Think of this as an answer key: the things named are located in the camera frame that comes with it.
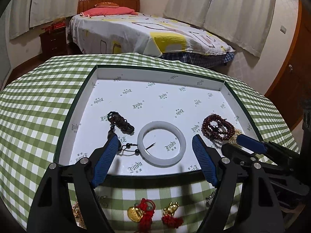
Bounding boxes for brown wooden door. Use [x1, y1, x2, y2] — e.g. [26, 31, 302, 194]
[265, 2, 310, 130]

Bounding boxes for green jewelry tray box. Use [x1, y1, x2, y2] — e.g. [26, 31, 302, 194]
[54, 65, 262, 189]

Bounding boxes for white curtain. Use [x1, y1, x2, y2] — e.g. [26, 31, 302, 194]
[163, 0, 276, 57]
[8, 0, 78, 40]

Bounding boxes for gold charm red knot tassel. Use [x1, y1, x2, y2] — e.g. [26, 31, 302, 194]
[127, 198, 156, 232]

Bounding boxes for pink pillow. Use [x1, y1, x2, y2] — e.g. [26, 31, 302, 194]
[80, 7, 138, 17]

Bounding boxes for left white curtain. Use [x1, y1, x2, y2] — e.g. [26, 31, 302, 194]
[8, 0, 78, 40]

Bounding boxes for wall light switch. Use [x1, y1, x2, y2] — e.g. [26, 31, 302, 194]
[280, 25, 287, 34]

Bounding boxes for white jade bangle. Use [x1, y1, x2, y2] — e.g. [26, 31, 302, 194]
[137, 121, 187, 167]

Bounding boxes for dark red bead bracelet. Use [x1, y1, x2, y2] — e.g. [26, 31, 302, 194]
[201, 114, 236, 141]

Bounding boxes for black bead cord bracelet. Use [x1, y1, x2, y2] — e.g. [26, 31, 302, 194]
[106, 110, 141, 156]

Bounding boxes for red items on nightstand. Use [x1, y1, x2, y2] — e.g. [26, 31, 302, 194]
[42, 21, 66, 32]

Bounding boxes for frosted glass wardrobe door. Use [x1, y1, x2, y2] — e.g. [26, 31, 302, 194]
[0, 13, 12, 90]

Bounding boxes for gold ingot red knot charm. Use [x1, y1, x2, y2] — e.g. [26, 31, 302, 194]
[161, 202, 183, 229]

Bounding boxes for right white curtain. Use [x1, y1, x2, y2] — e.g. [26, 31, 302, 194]
[163, 0, 276, 57]

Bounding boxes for wooden headboard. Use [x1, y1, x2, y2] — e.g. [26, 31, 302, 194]
[77, 0, 140, 14]

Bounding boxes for orange cushion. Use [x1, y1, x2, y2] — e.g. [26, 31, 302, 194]
[94, 2, 119, 9]

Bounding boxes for dark wooden nightstand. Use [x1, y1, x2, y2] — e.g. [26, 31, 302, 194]
[39, 27, 67, 59]

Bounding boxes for gold chain necklace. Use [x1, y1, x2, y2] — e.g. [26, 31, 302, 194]
[72, 195, 109, 229]

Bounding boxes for cream pearl bead bracelet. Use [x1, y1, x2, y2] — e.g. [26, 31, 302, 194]
[229, 128, 244, 148]

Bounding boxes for bed with patterned sheet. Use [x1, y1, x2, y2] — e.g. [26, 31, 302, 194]
[69, 13, 235, 68]

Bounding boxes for green checkered tablecloth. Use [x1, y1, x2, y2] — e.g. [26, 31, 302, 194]
[1, 53, 300, 228]

